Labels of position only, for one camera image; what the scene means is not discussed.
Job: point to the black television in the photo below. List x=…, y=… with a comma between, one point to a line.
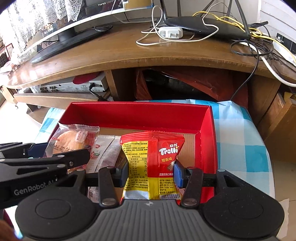
x=97, y=10

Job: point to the blue white checkered tablecloth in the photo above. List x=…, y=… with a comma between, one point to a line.
x=233, y=139

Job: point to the black router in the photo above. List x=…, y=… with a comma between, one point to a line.
x=208, y=25

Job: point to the small cardboard box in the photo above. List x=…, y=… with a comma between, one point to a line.
x=138, y=2

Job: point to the orange bag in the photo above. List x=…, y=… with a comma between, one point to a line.
x=196, y=80

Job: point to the red cardboard box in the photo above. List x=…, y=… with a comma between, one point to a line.
x=138, y=115

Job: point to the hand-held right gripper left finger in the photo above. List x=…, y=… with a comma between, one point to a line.
x=124, y=173

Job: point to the wooden TV stand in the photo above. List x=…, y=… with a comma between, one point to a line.
x=104, y=51

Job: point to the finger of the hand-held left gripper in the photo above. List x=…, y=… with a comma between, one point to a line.
x=69, y=158
x=38, y=150

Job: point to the bun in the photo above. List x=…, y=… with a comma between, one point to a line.
x=67, y=141

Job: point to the brown side box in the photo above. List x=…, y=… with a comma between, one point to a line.
x=277, y=129

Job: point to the red yellow gummy packet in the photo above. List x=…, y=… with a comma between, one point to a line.
x=150, y=157

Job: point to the white power strip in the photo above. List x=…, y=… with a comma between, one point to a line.
x=284, y=49

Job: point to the black socket box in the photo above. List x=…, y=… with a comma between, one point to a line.
x=285, y=40

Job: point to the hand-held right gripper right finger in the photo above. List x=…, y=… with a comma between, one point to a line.
x=179, y=175

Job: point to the white packet green label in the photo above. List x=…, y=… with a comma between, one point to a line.
x=104, y=150

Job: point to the red table tennis paddle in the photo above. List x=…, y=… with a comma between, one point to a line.
x=85, y=79

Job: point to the white power adapter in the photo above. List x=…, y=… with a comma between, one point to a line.
x=170, y=32

